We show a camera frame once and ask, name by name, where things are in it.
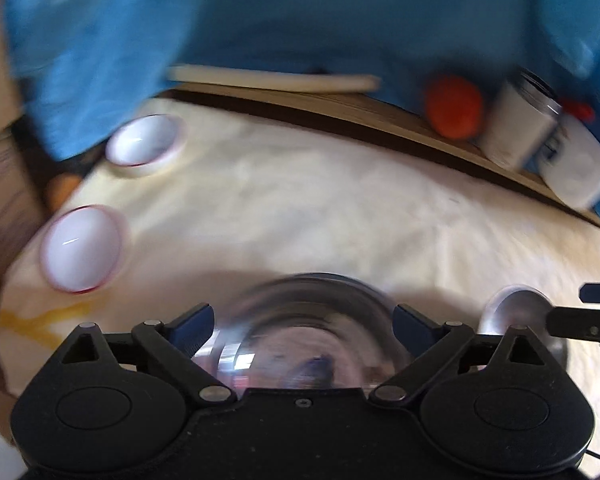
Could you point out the small orange object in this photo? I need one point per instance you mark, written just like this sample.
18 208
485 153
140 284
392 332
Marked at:
64 191

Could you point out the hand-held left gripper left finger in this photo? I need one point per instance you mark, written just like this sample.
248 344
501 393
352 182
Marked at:
192 327

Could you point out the red tomato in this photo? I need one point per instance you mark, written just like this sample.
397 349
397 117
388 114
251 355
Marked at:
452 107

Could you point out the white bottle with blue lid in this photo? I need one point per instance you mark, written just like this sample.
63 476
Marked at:
575 160

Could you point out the white ceramic bowl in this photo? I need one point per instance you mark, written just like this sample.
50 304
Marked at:
142 142
80 250

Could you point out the stainless steel bowl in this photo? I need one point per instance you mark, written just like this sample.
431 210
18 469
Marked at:
515 310

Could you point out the white thermos cup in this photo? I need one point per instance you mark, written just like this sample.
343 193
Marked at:
517 120

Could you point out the large stainless steel plate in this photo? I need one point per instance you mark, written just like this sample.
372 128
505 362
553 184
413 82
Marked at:
380 320

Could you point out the cream paper table cover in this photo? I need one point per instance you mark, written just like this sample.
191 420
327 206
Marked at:
330 210

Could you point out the wooden shelf board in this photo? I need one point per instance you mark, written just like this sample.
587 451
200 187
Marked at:
355 110

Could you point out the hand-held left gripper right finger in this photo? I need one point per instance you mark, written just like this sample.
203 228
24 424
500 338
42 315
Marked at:
412 327

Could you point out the blue cloth garment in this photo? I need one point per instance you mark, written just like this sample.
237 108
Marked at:
230 10

